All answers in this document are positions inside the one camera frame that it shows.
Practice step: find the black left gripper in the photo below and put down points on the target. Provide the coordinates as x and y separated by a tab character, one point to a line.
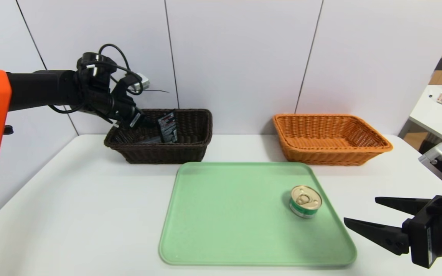
134	119

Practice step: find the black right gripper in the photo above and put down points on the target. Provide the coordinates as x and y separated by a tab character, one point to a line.
422	239

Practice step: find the grey translucent slim plastic case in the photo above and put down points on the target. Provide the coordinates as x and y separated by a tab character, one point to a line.
150	140

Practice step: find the black cosmetic tube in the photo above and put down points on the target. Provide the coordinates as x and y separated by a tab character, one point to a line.
168	128

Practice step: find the gold lid green label can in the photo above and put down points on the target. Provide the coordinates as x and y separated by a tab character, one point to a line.
305	199

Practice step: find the dark brown wicker basket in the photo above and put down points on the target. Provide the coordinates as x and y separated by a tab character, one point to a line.
182	149

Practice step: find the orange wicker basket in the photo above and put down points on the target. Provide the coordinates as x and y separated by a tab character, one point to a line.
320	157

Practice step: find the white side table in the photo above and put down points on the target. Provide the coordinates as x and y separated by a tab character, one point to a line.
432	111

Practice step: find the light green plastic tray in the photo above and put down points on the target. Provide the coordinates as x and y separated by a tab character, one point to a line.
236	222

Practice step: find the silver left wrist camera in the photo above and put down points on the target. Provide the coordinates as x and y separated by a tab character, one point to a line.
141	81

